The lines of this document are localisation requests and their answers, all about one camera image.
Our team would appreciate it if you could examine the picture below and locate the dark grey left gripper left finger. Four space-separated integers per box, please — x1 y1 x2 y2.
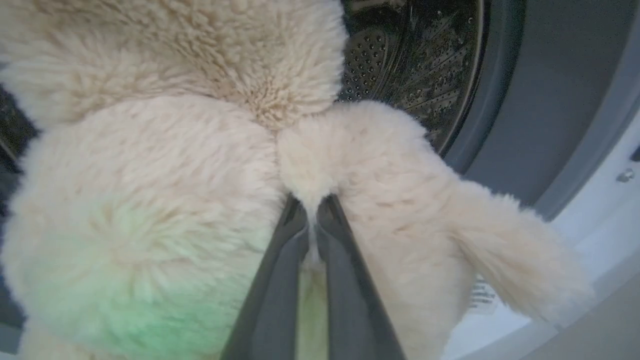
220 194 311 360

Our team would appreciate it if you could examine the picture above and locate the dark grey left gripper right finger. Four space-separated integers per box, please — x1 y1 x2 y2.
316 194 406 360

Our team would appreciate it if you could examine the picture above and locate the cream fluffy plush toy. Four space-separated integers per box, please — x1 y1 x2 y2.
0 0 596 360

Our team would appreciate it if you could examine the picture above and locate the white plush toy care label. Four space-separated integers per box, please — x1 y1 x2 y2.
469 278 499 316

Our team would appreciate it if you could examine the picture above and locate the white front-load washing machine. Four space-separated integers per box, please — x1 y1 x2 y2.
440 0 640 360

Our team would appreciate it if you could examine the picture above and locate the grey rubber door gasket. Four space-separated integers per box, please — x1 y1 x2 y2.
442 0 640 221

